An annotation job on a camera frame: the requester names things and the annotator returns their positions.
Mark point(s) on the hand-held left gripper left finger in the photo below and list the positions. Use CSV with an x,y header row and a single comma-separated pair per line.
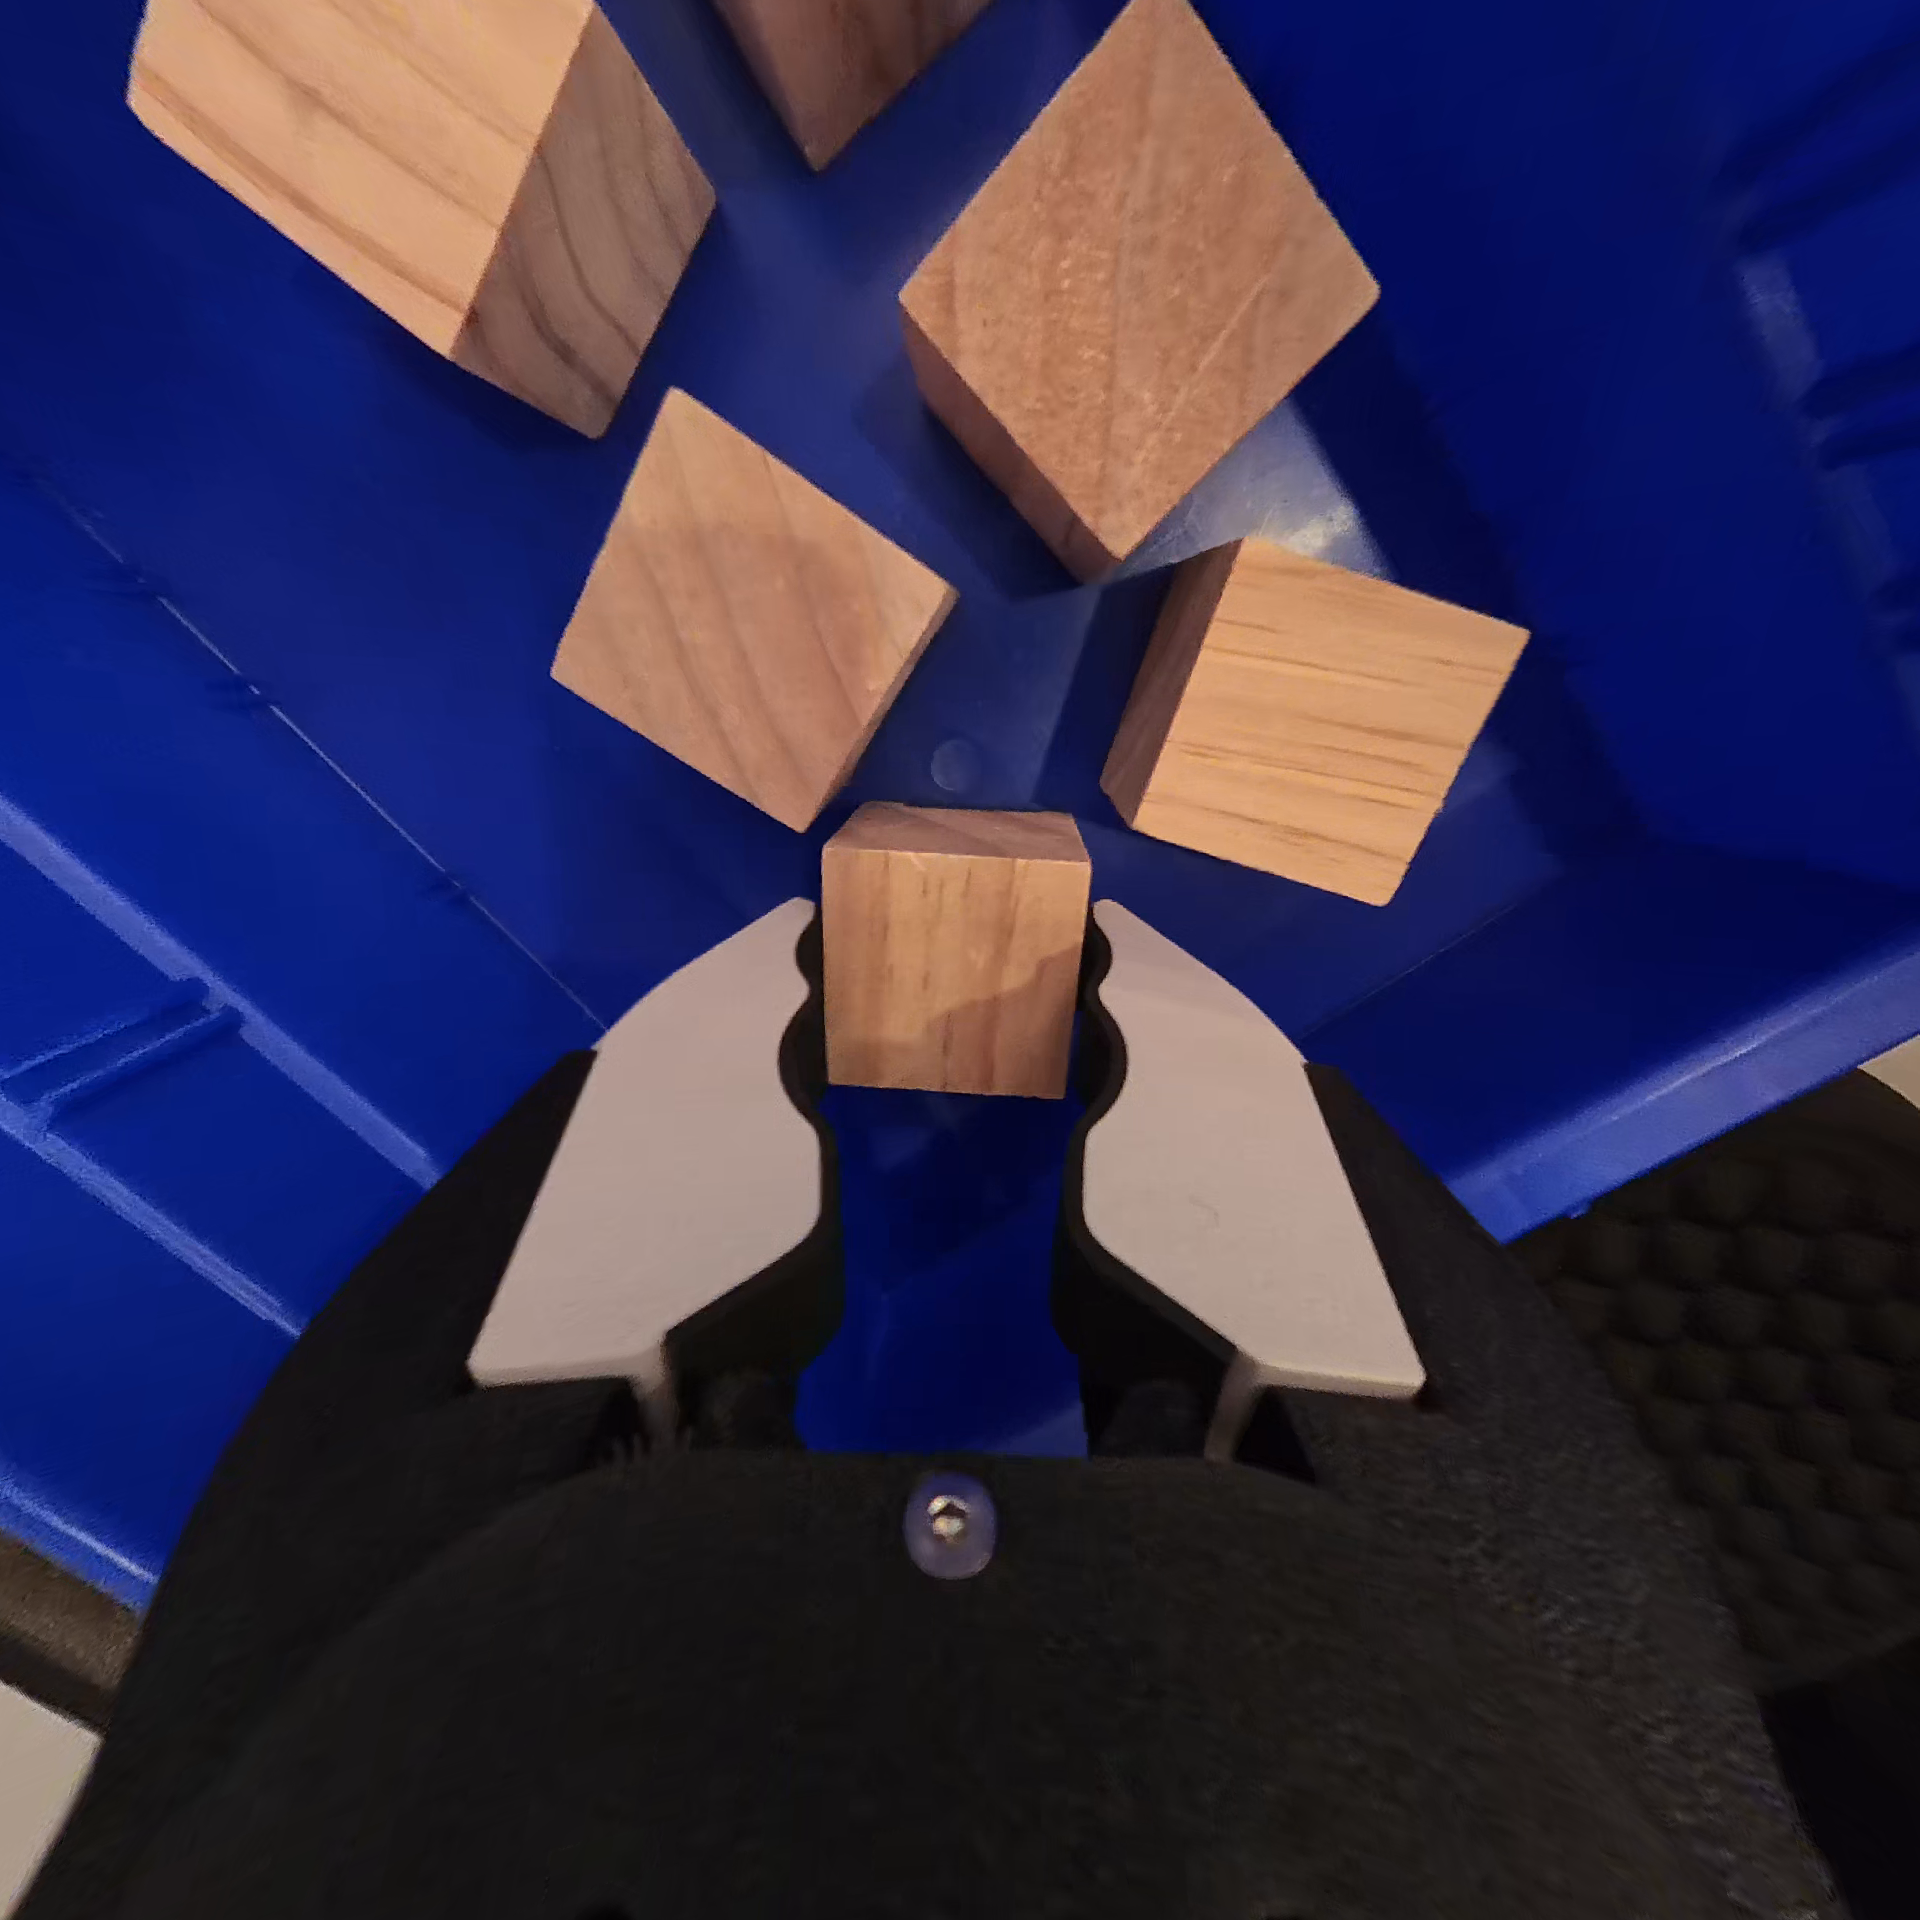
x,y
661,1185

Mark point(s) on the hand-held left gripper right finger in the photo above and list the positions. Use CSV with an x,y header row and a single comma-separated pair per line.
x,y
1230,1201

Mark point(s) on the blue plastic bin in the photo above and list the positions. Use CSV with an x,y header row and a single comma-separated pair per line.
x,y
301,751

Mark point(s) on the black textured pad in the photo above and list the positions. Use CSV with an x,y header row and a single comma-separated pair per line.
x,y
1771,1350

